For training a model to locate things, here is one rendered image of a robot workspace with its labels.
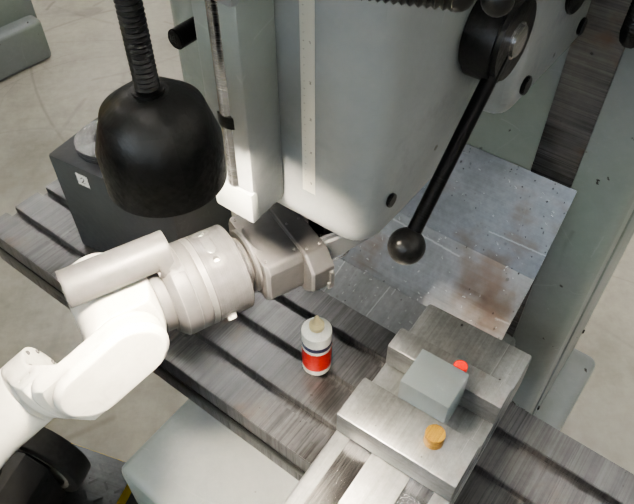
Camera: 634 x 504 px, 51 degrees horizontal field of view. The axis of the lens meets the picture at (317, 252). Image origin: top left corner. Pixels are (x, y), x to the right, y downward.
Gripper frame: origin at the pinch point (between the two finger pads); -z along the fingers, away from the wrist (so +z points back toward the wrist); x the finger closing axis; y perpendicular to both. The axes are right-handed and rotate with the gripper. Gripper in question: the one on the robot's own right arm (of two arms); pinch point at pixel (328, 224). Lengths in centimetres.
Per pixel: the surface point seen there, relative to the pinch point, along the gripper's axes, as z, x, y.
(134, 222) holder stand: 13.9, 28.7, 17.4
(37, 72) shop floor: -2, 253, 123
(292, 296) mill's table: -3.0, 14.0, 29.4
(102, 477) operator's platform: 34, 30, 82
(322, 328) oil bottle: -0.2, 1.1, 20.0
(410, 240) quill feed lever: 2.3, -14.8, -12.5
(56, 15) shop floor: -25, 300, 123
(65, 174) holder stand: 19.6, 38.9, 13.6
